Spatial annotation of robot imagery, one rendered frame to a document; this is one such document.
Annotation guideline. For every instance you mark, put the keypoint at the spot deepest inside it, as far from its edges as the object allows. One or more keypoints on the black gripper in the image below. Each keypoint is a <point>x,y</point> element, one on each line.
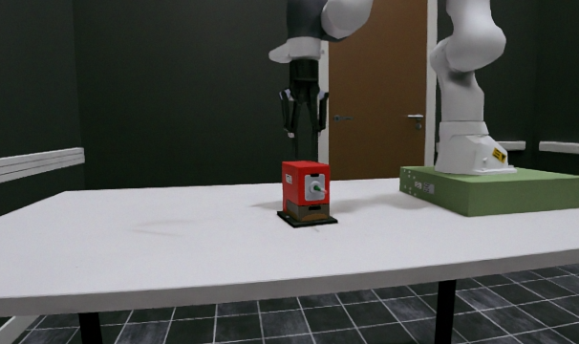
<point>303,87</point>

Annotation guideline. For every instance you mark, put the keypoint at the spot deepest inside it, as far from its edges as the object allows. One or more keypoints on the red pencil sharpener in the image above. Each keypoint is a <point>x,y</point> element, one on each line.
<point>306,194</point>

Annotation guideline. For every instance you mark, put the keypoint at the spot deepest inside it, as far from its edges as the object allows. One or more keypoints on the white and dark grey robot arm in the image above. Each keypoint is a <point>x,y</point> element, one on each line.
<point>465,147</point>

